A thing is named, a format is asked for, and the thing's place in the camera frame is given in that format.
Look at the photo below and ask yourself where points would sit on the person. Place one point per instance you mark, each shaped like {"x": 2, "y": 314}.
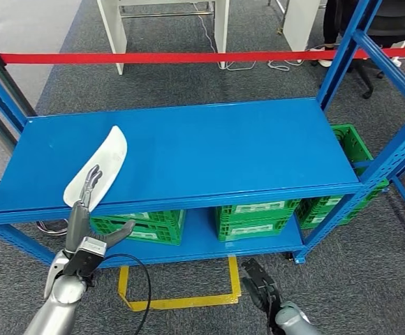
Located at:
{"x": 329, "y": 23}

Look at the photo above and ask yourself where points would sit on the white desk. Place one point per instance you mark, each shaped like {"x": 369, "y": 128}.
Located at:
{"x": 113, "y": 32}
{"x": 300, "y": 23}

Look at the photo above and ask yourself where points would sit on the yellow floor tape rectangle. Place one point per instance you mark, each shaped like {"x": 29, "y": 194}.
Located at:
{"x": 188, "y": 303}

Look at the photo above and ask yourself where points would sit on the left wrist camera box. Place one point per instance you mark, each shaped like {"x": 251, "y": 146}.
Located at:
{"x": 87, "y": 252}

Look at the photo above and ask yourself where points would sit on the chrome chair base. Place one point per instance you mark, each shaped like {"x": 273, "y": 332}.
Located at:
{"x": 51, "y": 229}

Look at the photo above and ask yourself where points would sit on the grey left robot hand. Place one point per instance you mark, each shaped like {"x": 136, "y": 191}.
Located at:
{"x": 78, "y": 226}

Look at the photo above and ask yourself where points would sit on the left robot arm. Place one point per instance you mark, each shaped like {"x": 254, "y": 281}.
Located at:
{"x": 59, "y": 300}

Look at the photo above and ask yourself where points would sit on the black office chair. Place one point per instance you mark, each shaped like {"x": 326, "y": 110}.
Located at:
{"x": 394, "y": 18}

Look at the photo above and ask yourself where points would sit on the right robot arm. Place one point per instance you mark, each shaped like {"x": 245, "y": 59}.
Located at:
{"x": 293, "y": 321}

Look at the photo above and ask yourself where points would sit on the red barrier belt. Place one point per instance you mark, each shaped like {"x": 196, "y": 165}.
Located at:
{"x": 153, "y": 57}

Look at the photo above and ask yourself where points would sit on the black stanchion pole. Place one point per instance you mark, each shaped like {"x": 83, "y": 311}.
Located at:
{"x": 10, "y": 81}

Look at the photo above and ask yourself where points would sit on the white power strip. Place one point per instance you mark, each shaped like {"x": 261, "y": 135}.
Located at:
{"x": 398, "y": 59}

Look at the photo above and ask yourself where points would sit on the dark right robot hand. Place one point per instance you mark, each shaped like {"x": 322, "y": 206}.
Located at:
{"x": 261, "y": 289}

